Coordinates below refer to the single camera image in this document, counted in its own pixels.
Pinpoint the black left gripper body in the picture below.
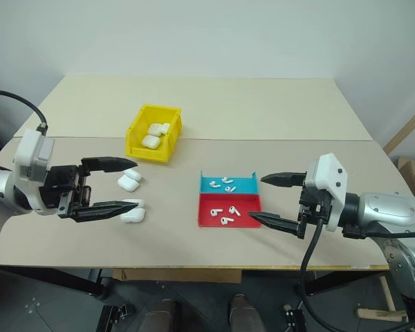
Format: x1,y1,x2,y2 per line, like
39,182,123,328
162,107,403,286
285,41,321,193
38,164,93,219

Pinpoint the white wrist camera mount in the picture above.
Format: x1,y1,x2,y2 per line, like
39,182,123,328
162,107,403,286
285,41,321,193
303,152,350,232
12,128,55,216

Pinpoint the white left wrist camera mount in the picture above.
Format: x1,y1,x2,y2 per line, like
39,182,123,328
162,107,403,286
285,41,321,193
12,128,55,216

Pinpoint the red tray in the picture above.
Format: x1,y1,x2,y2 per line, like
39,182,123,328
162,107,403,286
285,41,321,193
196,192,264,230

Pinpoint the yellow plastic bin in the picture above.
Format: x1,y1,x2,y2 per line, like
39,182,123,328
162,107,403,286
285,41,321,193
124,104,184,164

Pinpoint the wooden plank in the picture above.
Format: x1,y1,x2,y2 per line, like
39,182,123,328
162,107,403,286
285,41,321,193
382,102,415,157

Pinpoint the black table frame bar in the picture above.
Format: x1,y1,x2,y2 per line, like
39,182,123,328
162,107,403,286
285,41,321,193
0,265,109,300
303,269,390,297

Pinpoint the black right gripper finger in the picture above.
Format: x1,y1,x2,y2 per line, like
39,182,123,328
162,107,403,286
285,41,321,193
248,210,301,237
260,171,308,189

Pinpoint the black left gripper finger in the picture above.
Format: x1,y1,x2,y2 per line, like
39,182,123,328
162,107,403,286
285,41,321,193
60,200,139,223
81,156,138,174

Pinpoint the blue tray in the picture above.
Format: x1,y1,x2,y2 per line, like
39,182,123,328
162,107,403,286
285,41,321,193
198,169,261,195

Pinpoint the wooden mallet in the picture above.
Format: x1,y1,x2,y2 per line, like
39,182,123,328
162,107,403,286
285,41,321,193
356,272,408,322

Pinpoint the brown cardboard sheet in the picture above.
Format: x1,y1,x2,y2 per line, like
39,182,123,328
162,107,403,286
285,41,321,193
111,268,243,285

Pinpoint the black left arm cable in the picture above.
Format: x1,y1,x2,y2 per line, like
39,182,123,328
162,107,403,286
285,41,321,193
0,89,49,134

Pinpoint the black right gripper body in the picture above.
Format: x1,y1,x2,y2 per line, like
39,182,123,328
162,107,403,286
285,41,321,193
296,183,333,240

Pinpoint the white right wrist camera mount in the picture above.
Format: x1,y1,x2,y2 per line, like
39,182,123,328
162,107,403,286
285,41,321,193
303,152,350,232

